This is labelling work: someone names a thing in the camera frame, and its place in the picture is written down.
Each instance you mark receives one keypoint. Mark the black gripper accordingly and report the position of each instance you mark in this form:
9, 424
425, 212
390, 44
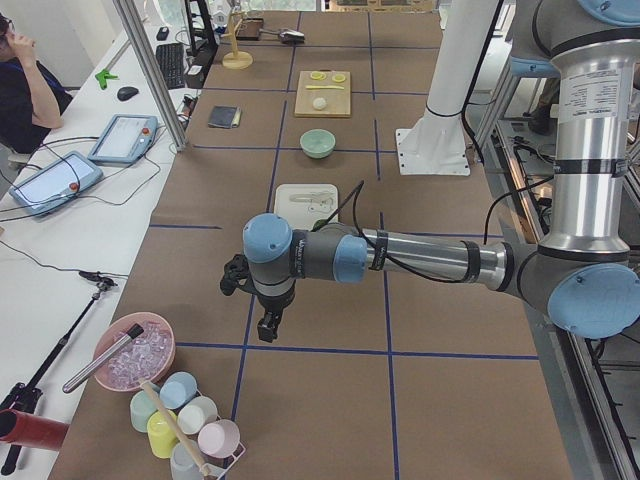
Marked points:
274, 301

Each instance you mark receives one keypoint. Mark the white ceramic spoon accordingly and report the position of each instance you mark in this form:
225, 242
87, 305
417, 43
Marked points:
319, 198

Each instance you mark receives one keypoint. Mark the green ceramic bowl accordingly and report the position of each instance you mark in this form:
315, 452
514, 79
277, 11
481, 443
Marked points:
317, 143

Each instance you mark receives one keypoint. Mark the white steamed bun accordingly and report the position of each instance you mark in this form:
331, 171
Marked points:
319, 103

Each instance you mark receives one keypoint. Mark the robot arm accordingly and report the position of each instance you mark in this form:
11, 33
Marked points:
578, 274

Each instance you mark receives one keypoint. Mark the pink bowl with ice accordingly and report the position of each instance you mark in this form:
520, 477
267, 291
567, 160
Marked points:
147, 357

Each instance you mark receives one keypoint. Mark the blue cup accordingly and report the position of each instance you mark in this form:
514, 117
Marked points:
179, 389

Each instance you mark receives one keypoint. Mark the white cup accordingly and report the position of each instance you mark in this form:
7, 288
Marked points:
196, 414

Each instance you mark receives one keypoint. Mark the green lime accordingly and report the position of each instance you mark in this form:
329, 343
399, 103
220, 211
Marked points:
318, 225

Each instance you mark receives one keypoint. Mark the pink cup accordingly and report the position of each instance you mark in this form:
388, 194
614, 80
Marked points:
219, 439

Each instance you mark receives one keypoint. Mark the white plastic tray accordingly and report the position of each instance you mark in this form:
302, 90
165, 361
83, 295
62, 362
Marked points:
303, 215

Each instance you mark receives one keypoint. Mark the wooden stick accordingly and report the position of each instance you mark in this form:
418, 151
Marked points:
194, 453

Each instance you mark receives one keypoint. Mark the light green cup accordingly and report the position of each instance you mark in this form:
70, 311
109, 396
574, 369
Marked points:
141, 408

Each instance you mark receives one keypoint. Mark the yellow cup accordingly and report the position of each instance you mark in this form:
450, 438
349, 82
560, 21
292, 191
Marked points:
162, 438

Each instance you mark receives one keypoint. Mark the grey cup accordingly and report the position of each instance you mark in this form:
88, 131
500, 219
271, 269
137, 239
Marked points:
182, 466

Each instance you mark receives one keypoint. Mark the grey folded cloth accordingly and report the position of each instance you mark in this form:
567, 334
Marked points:
225, 117

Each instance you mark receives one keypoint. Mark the teach pendant far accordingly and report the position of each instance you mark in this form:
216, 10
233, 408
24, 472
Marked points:
125, 139

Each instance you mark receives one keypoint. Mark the teach pendant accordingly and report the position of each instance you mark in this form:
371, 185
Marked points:
56, 184
125, 139

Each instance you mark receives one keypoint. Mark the wooden cutting board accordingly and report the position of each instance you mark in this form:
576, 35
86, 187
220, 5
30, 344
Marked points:
338, 101

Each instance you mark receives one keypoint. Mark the yellow plastic knife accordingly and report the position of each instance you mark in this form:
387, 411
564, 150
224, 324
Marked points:
324, 87

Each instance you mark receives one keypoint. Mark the teach pendant near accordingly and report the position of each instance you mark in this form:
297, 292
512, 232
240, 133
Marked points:
56, 184

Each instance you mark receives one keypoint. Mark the black tripod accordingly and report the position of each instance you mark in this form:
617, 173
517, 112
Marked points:
24, 397

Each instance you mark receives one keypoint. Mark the red cylinder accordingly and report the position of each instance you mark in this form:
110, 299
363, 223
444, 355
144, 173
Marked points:
30, 430

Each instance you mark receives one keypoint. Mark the wooden mug tree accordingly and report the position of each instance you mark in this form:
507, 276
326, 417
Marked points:
236, 59

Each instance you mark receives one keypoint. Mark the black computer mouse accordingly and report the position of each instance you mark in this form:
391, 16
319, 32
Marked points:
126, 93

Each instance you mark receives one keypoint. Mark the black keyboard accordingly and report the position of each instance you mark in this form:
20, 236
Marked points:
170, 59

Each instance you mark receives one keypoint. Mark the metal scoop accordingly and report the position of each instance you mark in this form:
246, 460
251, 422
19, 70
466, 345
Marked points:
286, 36

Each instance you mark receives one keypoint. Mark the green plastic tool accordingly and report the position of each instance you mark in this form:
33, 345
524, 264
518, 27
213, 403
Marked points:
103, 77

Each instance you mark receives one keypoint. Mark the seated person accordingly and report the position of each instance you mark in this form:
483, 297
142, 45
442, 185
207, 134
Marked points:
32, 98

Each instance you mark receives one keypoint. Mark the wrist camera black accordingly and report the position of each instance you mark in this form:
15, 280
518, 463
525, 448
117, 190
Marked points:
236, 276

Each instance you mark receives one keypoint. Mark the white wire cup rack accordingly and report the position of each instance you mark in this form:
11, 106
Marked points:
219, 471

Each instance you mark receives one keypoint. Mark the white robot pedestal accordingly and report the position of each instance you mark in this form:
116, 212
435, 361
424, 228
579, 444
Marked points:
435, 145

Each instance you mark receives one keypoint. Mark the aluminium frame post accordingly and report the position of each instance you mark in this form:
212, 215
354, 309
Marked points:
141, 45

